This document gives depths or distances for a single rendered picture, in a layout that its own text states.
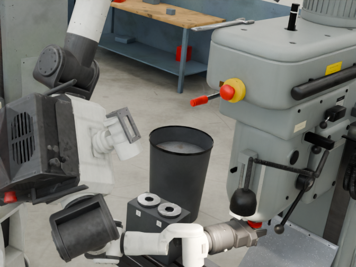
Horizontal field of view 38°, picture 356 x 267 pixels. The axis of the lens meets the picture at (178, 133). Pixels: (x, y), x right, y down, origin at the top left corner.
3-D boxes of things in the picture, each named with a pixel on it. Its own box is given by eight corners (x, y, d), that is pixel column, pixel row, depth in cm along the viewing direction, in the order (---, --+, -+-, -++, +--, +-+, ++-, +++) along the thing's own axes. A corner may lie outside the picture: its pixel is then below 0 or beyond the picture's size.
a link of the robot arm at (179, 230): (202, 231, 149) (156, 230, 151) (202, 259, 151) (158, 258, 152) (204, 223, 155) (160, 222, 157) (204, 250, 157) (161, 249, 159)
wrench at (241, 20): (199, 33, 124) (200, 29, 123) (187, 29, 126) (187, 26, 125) (254, 23, 141) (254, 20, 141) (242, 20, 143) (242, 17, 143)
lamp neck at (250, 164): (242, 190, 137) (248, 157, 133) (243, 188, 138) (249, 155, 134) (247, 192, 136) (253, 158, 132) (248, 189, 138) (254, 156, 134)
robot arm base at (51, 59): (26, 91, 136) (54, 91, 129) (34, 44, 137) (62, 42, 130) (68, 102, 148) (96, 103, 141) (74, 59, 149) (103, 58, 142)
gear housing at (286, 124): (288, 143, 133) (295, 107, 129) (215, 113, 147) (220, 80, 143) (345, 115, 156) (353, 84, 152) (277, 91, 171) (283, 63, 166)
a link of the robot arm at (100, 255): (81, 263, 155) (73, 258, 134) (85, 220, 159) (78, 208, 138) (119, 264, 156) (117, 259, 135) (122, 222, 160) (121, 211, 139)
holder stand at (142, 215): (168, 266, 193) (172, 222, 185) (124, 242, 204) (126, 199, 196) (186, 251, 202) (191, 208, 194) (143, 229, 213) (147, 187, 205)
